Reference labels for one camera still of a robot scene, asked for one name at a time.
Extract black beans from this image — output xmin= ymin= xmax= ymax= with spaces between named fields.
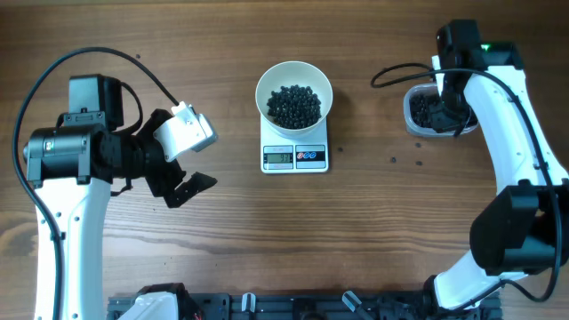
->
xmin=265 ymin=84 xmax=441 ymax=131

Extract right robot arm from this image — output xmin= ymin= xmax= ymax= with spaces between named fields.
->
xmin=429 ymin=20 xmax=568 ymax=319

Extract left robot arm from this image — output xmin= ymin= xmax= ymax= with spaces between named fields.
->
xmin=24 ymin=75 xmax=218 ymax=319

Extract white digital kitchen scale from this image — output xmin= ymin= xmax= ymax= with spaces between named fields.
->
xmin=260 ymin=116 xmax=329 ymax=174

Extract white bowl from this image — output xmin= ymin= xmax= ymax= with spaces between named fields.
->
xmin=255 ymin=61 xmax=333 ymax=136

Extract clear plastic food container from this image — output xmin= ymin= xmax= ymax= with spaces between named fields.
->
xmin=404 ymin=83 xmax=478 ymax=138

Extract right black camera cable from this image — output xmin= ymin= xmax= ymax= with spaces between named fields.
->
xmin=370 ymin=62 xmax=564 ymax=312

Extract black camera cable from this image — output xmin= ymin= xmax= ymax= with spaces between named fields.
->
xmin=12 ymin=46 xmax=180 ymax=320
xmin=370 ymin=62 xmax=564 ymax=312

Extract left black camera cable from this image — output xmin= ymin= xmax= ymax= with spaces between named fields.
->
xmin=12 ymin=46 xmax=180 ymax=320

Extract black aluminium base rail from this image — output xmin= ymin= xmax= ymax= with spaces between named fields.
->
xmin=106 ymin=292 xmax=503 ymax=320

